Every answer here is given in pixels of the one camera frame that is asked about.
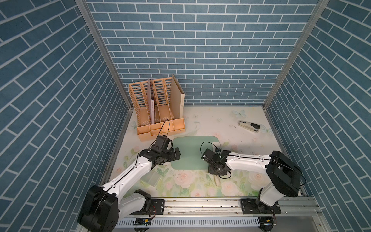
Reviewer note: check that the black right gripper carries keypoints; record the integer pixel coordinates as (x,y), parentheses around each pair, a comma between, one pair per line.
(210,171)

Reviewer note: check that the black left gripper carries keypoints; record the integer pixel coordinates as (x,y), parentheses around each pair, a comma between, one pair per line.
(172,156)

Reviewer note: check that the mint green cutting board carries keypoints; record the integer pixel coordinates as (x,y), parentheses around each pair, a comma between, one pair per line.
(191,149)

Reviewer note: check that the white speckled cleaver knife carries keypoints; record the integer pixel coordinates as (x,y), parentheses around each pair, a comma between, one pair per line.
(217,180)

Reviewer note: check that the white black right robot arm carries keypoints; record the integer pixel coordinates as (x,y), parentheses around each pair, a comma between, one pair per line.
(284,174)

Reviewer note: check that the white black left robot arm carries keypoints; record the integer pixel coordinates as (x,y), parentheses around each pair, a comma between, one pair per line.
(105,205)

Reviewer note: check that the green circuit board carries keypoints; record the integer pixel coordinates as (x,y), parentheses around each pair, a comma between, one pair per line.
(142,222)

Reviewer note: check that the beige and black stapler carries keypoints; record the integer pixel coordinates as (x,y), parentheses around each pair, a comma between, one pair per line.
(253,127)

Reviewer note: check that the white papers in organizer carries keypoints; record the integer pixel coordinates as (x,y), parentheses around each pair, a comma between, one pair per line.
(151,103)

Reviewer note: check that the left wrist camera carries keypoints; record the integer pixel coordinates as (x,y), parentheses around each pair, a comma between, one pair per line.
(162,142)

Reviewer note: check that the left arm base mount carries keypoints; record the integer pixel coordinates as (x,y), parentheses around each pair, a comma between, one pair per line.
(151,206)

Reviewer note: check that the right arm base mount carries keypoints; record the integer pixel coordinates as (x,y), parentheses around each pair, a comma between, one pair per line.
(255,206)

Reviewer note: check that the white perforated cable duct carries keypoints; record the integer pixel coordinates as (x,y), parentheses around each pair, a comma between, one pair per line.
(192,222)

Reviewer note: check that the aluminium front rail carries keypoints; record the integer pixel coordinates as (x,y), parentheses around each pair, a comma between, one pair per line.
(224,206)

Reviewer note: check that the aluminium left corner post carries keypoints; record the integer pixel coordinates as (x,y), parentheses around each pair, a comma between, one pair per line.
(87,16)

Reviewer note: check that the aluminium corner post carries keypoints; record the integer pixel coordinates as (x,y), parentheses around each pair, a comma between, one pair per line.
(313,19)
(87,16)

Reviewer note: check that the aluminium right corner post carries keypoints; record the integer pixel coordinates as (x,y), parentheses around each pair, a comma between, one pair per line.
(313,19)

